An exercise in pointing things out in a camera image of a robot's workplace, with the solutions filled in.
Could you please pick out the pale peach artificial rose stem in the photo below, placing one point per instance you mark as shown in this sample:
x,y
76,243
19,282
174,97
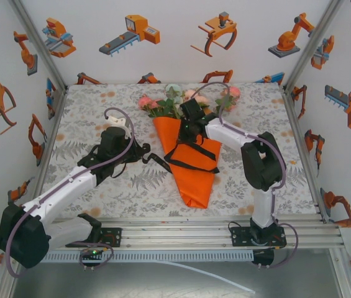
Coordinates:
x,y
195,96

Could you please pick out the black ribbon gold lettering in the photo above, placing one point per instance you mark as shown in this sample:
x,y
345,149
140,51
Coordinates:
x,y
159,161

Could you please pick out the light blue artificial flower stem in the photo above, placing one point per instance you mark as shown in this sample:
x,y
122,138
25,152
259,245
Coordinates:
x,y
173,88

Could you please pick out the coral artificial rose stem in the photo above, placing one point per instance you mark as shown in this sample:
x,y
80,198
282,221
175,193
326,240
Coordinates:
x,y
233,92

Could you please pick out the pink artificial rose stem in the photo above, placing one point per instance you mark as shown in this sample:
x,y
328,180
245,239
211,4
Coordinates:
x,y
145,101

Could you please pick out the orange wrapping paper sheet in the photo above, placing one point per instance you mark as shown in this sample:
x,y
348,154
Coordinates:
x,y
194,186

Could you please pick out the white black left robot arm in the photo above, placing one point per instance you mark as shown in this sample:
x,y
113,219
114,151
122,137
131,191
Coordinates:
x,y
60,189

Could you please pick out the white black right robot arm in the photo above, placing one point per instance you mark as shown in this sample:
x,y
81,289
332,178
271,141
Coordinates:
x,y
225,130

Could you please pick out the floral print tablecloth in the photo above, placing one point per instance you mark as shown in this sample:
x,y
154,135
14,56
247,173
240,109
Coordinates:
x,y
85,102

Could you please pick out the small circuit board green light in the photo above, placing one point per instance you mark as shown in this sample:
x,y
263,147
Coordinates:
x,y
92,253

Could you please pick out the small black mounting block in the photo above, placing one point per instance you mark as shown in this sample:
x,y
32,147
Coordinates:
x,y
263,256

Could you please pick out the aluminium frame side rail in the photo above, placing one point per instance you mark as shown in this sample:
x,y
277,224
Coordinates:
x,y
315,189
46,155

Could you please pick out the aluminium frame table rail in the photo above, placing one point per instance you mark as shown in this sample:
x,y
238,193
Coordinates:
x,y
178,237

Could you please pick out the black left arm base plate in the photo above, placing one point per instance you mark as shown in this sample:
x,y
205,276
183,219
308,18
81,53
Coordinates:
x,y
113,237

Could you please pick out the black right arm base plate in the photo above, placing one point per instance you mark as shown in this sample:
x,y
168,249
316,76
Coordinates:
x,y
240,237

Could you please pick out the aluminium frame corner post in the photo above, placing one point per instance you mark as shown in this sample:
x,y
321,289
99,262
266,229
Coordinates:
x,y
311,46
40,46

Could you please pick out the aluminium frame leg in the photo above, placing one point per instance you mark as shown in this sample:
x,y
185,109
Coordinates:
x,y
6,279
344,273

